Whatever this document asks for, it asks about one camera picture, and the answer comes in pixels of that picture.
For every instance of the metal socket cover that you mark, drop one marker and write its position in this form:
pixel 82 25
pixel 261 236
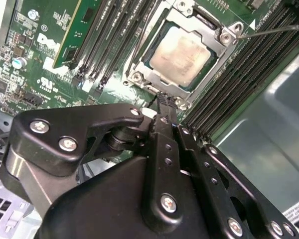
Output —
pixel 155 74

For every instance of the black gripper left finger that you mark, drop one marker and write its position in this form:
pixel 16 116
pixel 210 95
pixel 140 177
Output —
pixel 52 129

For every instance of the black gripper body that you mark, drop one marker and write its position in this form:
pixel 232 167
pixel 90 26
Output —
pixel 102 211

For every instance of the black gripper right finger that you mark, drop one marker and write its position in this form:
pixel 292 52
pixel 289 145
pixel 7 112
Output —
pixel 214 174

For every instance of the CPU with silver top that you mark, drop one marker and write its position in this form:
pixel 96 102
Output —
pixel 182 54

